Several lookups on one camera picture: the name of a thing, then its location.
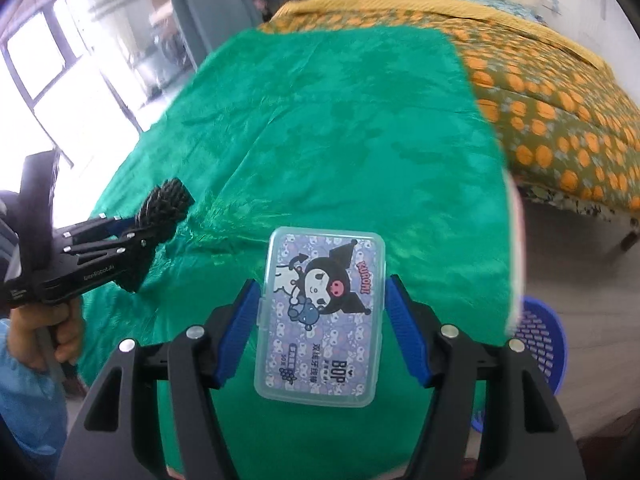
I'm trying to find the green floral tablecloth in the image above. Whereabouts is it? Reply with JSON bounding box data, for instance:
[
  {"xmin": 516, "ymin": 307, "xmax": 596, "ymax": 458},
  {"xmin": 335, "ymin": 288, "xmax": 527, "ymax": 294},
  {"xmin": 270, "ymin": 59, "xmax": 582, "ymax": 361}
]
[{"xmin": 77, "ymin": 24, "xmax": 516, "ymax": 480}]

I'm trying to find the yellow blanket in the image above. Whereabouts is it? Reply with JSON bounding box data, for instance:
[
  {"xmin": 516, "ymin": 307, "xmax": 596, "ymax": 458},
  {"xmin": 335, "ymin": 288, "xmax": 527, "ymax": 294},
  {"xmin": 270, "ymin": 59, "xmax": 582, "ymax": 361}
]
[{"xmin": 274, "ymin": 0, "xmax": 611, "ymax": 72}]

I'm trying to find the striped under cloth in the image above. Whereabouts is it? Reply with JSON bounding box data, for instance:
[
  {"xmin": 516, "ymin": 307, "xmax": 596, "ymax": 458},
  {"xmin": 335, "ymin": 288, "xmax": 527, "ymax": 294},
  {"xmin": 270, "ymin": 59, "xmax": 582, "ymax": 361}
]
[{"xmin": 503, "ymin": 170, "xmax": 526, "ymax": 335}]

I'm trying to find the orange floral quilt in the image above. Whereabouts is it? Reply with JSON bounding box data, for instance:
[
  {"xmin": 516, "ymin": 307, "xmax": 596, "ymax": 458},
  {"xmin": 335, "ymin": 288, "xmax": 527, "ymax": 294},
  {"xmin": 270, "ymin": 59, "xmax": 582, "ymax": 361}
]
[{"xmin": 263, "ymin": 11, "xmax": 639, "ymax": 217}]

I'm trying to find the person's left hand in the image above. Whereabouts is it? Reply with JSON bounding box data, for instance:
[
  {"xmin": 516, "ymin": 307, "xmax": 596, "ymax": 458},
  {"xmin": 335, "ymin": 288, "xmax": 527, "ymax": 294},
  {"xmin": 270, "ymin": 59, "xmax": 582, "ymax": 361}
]
[{"xmin": 6, "ymin": 297, "xmax": 85, "ymax": 372}]

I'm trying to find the grey-blue curtain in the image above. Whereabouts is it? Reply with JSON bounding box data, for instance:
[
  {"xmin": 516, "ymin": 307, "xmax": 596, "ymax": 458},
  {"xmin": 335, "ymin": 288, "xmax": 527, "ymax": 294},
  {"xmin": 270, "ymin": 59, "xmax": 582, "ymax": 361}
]
[{"xmin": 171, "ymin": 0, "xmax": 262, "ymax": 67}]

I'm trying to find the clear plastic floss box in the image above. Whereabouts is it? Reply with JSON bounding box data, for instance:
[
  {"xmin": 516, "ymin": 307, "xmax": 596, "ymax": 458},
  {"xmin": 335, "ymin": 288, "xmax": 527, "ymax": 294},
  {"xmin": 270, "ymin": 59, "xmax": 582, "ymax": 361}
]
[{"xmin": 254, "ymin": 226, "xmax": 386, "ymax": 408}]

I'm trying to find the blue plastic trash basket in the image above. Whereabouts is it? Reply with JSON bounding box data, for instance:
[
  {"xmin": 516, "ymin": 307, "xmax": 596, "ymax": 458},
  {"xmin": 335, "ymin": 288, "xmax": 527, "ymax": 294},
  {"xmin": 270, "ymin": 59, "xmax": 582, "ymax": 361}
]
[{"xmin": 470, "ymin": 294, "xmax": 569, "ymax": 434}]

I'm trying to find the black framed glass door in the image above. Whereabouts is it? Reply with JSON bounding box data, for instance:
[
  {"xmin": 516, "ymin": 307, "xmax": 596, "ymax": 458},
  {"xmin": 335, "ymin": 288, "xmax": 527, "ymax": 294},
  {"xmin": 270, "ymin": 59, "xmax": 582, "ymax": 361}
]
[{"xmin": 1, "ymin": 0, "xmax": 193, "ymax": 174}]

